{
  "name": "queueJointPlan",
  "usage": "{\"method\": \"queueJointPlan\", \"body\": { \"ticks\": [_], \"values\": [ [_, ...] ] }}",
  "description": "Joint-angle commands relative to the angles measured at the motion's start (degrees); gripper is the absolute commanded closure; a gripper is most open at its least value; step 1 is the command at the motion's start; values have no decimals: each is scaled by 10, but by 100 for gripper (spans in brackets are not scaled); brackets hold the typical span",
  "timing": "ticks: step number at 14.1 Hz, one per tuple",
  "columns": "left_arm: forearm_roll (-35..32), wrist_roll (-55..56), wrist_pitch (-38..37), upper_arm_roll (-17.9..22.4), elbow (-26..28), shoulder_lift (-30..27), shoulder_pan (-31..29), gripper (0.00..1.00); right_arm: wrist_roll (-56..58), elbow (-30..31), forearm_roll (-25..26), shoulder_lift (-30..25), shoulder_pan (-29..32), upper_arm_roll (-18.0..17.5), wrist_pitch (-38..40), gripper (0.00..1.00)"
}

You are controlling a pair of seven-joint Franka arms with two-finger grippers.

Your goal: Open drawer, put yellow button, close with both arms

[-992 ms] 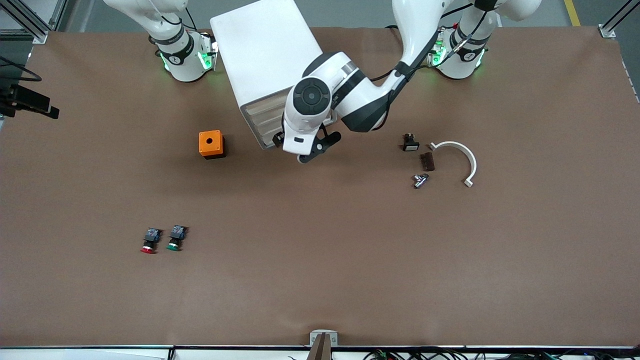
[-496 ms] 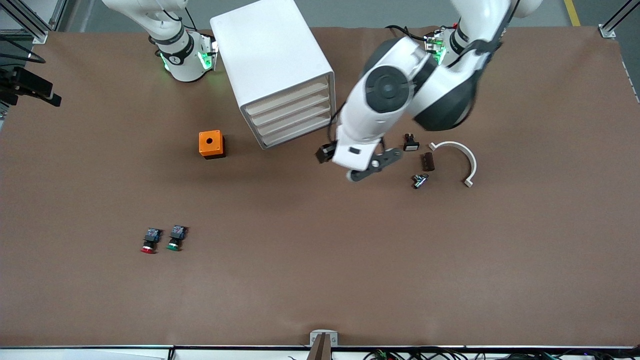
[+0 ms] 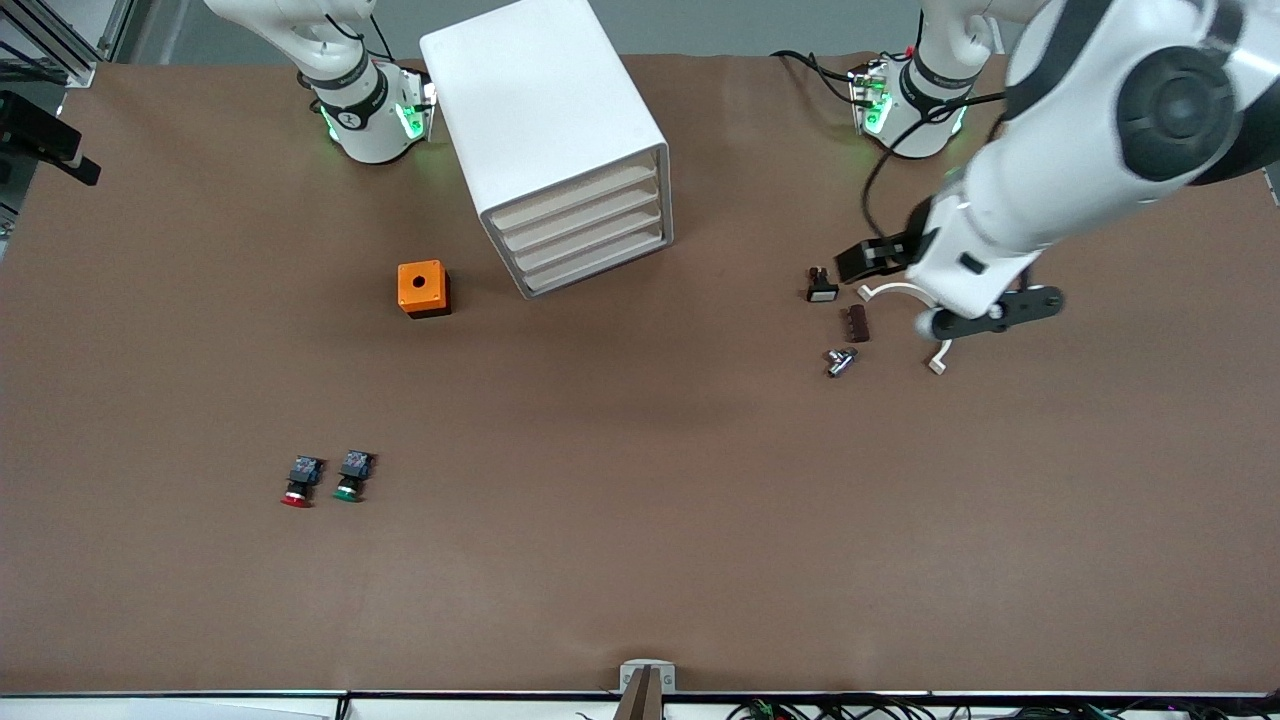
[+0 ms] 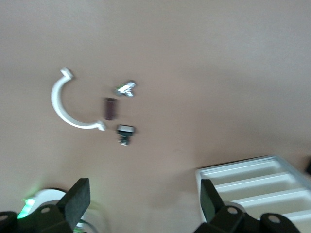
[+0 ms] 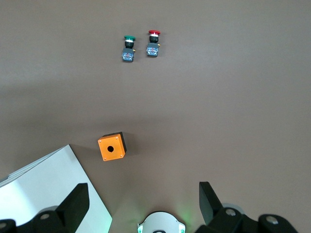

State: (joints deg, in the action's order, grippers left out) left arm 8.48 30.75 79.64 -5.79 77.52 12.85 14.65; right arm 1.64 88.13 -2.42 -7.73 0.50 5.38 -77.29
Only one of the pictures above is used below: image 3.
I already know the grey table edge camera mount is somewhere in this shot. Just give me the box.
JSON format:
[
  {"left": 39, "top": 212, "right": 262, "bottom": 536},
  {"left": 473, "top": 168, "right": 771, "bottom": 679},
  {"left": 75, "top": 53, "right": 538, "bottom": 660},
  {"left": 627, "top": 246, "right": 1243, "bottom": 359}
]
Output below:
[{"left": 618, "top": 660, "right": 677, "bottom": 720}]

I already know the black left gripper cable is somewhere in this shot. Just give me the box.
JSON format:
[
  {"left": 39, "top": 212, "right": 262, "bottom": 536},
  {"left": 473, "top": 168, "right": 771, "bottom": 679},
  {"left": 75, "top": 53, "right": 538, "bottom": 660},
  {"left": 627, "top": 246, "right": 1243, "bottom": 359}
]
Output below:
[{"left": 862, "top": 92, "right": 1011, "bottom": 241}]

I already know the connector box with green light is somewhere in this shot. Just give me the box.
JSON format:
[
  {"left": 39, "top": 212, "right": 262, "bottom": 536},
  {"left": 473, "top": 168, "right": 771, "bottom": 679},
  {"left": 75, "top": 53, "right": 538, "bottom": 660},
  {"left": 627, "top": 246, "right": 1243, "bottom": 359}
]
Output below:
[
  {"left": 398, "top": 64, "right": 439, "bottom": 143},
  {"left": 849, "top": 58, "right": 894, "bottom": 137}
]

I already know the aluminium frame post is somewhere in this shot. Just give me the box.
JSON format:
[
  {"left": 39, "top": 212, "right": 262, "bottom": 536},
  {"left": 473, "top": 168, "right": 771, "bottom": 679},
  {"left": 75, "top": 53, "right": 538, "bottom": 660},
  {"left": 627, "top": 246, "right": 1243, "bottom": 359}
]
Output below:
[{"left": 0, "top": 0, "right": 136, "bottom": 89}]

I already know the red push button switch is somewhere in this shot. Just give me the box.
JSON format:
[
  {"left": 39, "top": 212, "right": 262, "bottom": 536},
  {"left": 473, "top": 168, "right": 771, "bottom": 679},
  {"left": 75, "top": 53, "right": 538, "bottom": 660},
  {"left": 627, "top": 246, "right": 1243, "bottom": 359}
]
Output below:
[{"left": 281, "top": 455, "right": 326, "bottom": 509}]

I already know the black arm base cable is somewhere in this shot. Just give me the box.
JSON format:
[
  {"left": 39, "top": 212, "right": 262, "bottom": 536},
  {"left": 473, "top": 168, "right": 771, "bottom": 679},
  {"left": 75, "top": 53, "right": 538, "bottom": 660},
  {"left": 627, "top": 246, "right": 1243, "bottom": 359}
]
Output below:
[{"left": 770, "top": 48, "right": 863, "bottom": 106}]

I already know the white curved bracket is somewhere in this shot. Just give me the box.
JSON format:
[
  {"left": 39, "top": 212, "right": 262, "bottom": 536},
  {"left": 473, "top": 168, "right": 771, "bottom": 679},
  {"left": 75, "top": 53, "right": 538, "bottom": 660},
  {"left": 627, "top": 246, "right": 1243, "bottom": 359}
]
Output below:
[{"left": 858, "top": 282, "right": 954, "bottom": 376}]

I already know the green push button switch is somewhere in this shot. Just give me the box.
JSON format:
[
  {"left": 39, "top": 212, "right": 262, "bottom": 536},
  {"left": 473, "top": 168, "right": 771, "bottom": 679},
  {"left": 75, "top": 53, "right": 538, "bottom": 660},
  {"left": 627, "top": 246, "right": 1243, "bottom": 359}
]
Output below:
[{"left": 333, "top": 449, "right": 377, "bottom": 503}]

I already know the orange button enclosure box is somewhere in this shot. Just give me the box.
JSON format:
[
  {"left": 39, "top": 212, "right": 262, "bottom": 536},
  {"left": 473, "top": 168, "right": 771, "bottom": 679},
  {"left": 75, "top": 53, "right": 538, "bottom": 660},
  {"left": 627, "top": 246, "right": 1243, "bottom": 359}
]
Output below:
[{"left": 397, "top": 260, "right": 452, "bottom": 319}]

